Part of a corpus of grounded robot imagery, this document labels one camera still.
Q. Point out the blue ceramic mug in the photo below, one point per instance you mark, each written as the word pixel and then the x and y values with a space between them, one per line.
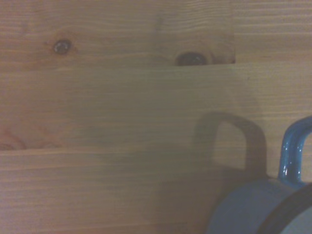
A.
pixel 258 204

